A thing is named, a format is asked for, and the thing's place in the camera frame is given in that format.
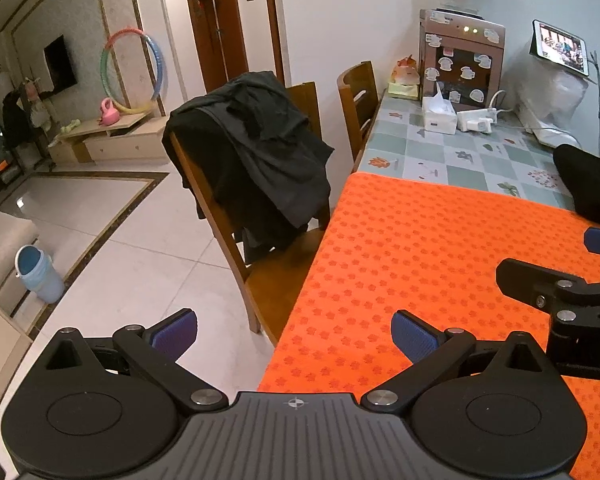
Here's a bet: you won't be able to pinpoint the snack bag on table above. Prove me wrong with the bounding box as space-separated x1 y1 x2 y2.
388 55 420 100

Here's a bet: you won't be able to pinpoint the far wooden chair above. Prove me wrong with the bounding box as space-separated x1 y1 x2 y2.
337 61 379 162

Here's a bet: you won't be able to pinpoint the white plastic bag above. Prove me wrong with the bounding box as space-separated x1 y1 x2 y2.
510 52 588 148

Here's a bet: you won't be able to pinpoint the near wooden chair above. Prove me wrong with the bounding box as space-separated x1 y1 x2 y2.
169 133 330 344

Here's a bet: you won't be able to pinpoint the tablet on stand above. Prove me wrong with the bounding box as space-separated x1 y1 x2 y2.
530 20 588 77

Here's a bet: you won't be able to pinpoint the wall television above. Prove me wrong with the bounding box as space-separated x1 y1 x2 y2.
43 35 78 93

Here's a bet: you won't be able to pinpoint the middle wooden chair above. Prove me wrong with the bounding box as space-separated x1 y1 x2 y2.
287 81 322 139

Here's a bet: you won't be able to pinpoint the beige sofa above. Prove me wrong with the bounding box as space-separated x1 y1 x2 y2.
0 211 38 290

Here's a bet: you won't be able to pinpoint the brown water dispenser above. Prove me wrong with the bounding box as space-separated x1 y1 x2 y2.
418 9 506 110

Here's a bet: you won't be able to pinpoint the orange patterned table mat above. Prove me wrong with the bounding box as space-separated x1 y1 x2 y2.
236 172 600 479

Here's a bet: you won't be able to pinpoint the colourful hula hoop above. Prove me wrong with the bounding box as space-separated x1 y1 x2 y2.
99 27 164 115

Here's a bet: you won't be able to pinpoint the checkered tablecloth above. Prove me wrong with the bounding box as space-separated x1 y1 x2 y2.
356 94 574 210

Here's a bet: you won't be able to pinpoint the white tissue box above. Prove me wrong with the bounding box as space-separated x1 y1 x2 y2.
422 84 457 134

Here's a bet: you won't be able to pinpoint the wooden chair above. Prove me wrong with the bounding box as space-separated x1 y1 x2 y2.
337 61 379 162
287 81 322 139
169 133 330 344

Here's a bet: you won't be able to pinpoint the brown wooden door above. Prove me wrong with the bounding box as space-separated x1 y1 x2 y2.
187 0 249 92

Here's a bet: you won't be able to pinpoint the beige tv cabinet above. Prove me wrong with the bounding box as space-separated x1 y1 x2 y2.
48 113 168 165

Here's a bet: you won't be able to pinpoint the pink kettlebell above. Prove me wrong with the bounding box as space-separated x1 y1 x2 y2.
99 98 121 127

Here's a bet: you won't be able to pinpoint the folded black garment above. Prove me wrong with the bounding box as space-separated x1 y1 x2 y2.
553 144 600 224

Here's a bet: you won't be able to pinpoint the white power strip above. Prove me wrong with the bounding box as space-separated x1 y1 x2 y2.
457 107 498 134

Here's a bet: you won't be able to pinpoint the dark clothes on chair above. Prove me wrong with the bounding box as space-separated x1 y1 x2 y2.
162 72 333 263

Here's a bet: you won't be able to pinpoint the blue white waste bin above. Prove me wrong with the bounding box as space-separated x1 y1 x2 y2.
15 245 66 304

